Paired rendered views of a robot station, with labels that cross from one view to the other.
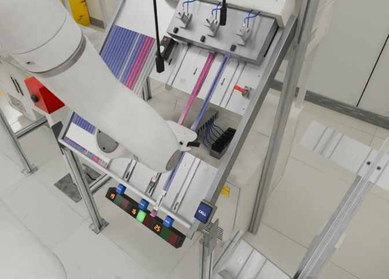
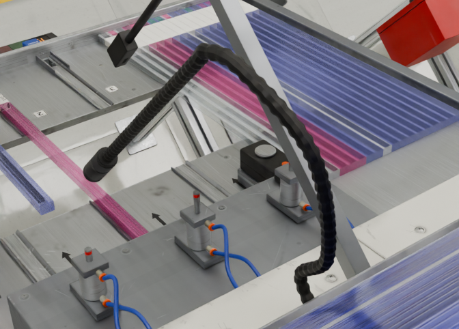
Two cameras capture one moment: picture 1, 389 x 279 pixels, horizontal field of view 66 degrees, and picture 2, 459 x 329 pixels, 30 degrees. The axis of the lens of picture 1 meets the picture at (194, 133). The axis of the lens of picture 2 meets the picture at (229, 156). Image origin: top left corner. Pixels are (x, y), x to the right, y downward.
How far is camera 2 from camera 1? 0.88 m
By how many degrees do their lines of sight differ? 43
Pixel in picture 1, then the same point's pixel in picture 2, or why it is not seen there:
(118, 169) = (78, 53)
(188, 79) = (153, 201)
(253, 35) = (80, 319)
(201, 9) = (294, 246)
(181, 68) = not seen: hidden behind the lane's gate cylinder
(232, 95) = (11, 263)
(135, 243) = (50, 186)
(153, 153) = not seen: outside the picture
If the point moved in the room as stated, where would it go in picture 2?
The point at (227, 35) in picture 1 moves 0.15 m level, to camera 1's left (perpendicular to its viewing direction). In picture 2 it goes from (147, 269) to (214, 138)
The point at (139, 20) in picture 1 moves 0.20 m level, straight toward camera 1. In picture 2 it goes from (436, 161) to (291, 96)
